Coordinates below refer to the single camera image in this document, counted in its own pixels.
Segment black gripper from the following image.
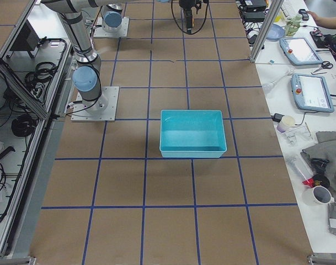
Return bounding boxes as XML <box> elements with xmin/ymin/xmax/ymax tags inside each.
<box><xmin>179</xmin><ymin>0</ymin><xmax>209</xmax><ymax>30</ymax></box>

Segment person forearm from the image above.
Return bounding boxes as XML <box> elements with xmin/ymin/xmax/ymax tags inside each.
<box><xmin>307</xmin><ymin>10</ymin><xmax>336</xmax><ymax>29</ymax></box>

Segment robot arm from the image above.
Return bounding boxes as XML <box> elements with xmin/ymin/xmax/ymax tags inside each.
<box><xmin>102</xmin><ymin>0</ymin><xmax>209</xmax><ymax>35</ymax></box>
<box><xmin>41</xmin><ymin>1</ymin><xmax>124</xmax><ymax>122</ymax></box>

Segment light blue plate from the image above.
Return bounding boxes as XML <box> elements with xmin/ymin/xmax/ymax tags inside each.
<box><xmin>266</xmin><ymin>24</ymin><xmax>285</xmax><ymax>41</ymax></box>

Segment green masking tape rolls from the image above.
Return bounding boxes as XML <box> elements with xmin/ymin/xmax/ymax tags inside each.
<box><xmin>285</xmin><ymin>14</ymin><xmax>302</xmax><ymax>36</ymax></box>

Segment far blue teach pendant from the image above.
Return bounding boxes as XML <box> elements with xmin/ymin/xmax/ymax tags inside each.
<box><xmin>279</xmin><ymin>38</ymin><xmax>323</xmax><ymax>66</ymax></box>

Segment blue teach pendant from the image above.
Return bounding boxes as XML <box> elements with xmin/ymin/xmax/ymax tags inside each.
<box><xmin>279</xmin><ymin>38</ymin><xmax>323</xmax><ymax>66</ymax></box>
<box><xmin>291</xmin><ymin>73</ymin><xmax>334</xmax><ymax>113</ymax></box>

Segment teal plastic storage bin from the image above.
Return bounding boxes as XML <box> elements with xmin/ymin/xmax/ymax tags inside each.
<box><xmin>159</xmin><ymin>110</ymin><xmax>227</xmax><ymax>158</ymax></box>

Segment near blue teach pendant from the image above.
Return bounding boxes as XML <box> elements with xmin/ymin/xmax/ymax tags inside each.
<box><xmin>291</xmin><ymin>73</ymin><xmax>334</xmax><ymax>113</ymax></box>

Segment white paper cup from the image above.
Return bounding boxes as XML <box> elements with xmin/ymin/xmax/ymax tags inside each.
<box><xmin>276</xmin><ymin>115</ymin><xmax>295</xmax><ymax>133</ymax></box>

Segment black scissors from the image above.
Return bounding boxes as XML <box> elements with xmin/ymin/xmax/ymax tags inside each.
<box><xmin>311</xmin><ymin>61</ymin><xmax>333</xmax><ymax>75</ymax></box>

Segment grey cloth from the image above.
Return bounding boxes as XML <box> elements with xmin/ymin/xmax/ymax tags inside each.
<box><xmin>301</xmin><ymin>130</ymin><xmax>336</xmax><ymax>202</ymax></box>

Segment brown paper table cover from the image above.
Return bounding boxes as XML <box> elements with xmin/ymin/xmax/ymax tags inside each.
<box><xmin>30</xmin><ymin>1</ymin><xmax>311</xmax><ymax>264</ymax></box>

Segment white mug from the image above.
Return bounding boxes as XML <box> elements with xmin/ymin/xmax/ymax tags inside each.
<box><xmin>302</xmin><ymin>186</ymin><xmax>334</xmax><ymax>206</ymax></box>

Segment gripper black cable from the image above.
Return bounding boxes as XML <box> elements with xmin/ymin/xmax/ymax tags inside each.
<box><xmin>170</xmin><ymin>0</ymin><xmax>210</xmax><ymax>35</ymax></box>

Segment aluminium frame post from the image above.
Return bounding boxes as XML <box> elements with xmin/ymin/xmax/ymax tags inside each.
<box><xmin>249</xmin><ymin>0</ymin><xmax>283</xmax><ymax>63</ymax></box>

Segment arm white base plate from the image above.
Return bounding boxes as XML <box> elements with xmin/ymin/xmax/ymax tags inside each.
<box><xmin>71</xmin><ymin>86</ymin><xmax>119</xmax><ymax>122</ymax></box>
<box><xmin>94</xmin><ymin>17</ymin><xmax>130</xmax><ymax>39</ymax></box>

